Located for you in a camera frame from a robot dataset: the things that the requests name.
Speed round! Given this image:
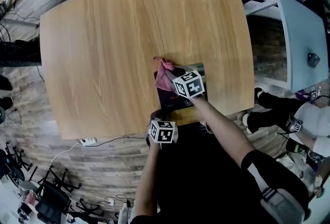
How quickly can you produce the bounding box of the person's black clothed body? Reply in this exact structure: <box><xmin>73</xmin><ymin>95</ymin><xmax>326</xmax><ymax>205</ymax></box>
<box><xmin>130</xmin><ymin>122</ymin><xmax>313</xmax><ymax>224</ymax></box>

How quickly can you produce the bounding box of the grey strapped shoulder bag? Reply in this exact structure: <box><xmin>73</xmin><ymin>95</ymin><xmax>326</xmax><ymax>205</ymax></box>
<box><xmin>259</xmin><ymin>186</ymin><xmax>306</xmax><ymax>224</ymax></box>

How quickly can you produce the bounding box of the small black device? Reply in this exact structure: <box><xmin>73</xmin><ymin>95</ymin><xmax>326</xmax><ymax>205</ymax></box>
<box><xmin>307</xmin><ymin>52</ymin><xmax>321</xmax><ymax>68</ymax></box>

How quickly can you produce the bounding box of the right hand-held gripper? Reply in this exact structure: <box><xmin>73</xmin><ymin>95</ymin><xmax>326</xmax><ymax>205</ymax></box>
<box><xmin>165</xmin><ymin>64</ymin><xmax>207</xmax><ymax>108</ymax></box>

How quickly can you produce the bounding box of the black office chair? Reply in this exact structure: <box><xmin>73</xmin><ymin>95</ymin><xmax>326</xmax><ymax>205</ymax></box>
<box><xmin>35</xmin><ymin>166</ymin><xmax>84</xmax><ymax>221</ymax></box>

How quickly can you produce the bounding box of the white power cable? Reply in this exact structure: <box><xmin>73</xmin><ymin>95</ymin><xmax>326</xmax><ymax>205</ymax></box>
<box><xmin>50</xmin><ymin>142</ymin><xmax>81</xmax><ymax>167</ymax></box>

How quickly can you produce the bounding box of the light blue side table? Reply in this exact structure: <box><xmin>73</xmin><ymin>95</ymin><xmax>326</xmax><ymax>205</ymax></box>
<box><xmin>243</xmin><ymin>0</ymin><xmax>328</xmax><ymax>94</ymax></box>

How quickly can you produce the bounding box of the purple cloth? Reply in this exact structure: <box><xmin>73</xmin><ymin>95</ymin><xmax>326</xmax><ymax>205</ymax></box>
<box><xmin>295</xmin><ymin>90</ymin><xmax>310</xmax><ymax>100</ymax></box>

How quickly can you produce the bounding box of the person's left forearm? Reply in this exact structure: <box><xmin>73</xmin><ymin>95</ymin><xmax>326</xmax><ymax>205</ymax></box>
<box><xmin>134</xmin><ymin>142</ymin><xmax>162</xmax><ymax>218</ymax></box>

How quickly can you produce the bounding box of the person's right forearm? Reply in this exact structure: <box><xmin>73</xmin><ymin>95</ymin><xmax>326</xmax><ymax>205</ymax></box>
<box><xmin>192</xmin><ymin>95</ymin><xmax>258</xmax><ymax>170</ymax></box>

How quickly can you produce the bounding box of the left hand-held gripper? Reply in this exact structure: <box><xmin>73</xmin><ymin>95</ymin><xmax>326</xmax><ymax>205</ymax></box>
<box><xmin>145</xmin><ymin>110</ymin><xmax>179</xmax><ymax>151</ymax></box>

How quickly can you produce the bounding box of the pink cloth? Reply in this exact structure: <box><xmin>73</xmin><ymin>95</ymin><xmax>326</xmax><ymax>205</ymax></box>
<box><xmin>153</xmin><ymin>57</ymin><xmax>175</xmax><ymax>91</ymax></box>

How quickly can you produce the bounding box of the white power strip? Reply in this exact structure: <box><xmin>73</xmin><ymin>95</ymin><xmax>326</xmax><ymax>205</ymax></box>
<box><xmin>78</xmin><ymin>137</ymin><xmax>98</xmax><ymax>147</ymax></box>

